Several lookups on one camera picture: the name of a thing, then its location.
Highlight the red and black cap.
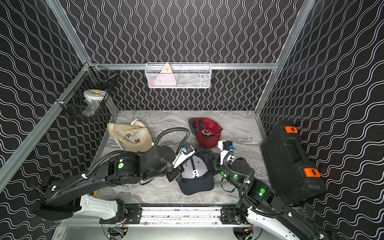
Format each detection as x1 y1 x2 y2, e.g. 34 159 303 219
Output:
195 118 223 149

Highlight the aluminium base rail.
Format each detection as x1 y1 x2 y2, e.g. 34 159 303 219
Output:
100 205 244 227

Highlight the black wire mesh basket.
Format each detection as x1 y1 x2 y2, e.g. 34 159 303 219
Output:
56 62 118 121

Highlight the aluminium corner frame post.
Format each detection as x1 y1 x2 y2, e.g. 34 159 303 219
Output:
46 0 91 64

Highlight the white wire wall basket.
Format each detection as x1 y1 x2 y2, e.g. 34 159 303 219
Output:
145 62 212 89

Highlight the beige cap with black lettering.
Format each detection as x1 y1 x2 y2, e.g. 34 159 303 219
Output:
107 122 153 153

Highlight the pink triangular card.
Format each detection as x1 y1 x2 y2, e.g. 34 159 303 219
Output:
155 63 177 87

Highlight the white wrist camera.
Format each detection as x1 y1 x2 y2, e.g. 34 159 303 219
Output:
173 144 196 169
218 141 236 166

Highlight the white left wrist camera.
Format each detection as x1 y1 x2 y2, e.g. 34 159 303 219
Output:
173 144 196 169

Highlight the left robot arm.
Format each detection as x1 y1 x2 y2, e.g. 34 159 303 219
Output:
33 146 189 221

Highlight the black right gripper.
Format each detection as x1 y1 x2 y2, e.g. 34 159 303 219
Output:
205 149 244 194

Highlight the black plastic tool case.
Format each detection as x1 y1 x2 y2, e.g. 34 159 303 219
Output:
261 121 326 204

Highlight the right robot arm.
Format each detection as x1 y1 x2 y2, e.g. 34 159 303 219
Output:
212 151 339 240

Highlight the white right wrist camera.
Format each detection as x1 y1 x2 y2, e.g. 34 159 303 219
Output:
218 141 236 166

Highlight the dark grey cap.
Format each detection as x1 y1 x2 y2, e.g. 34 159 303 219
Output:
188 118 199 137

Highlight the navy blue baseball cap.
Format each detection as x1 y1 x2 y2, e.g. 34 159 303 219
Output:
177 151 215 196

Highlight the white item in black basket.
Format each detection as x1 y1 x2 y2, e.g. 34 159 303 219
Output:
82 90 108 117

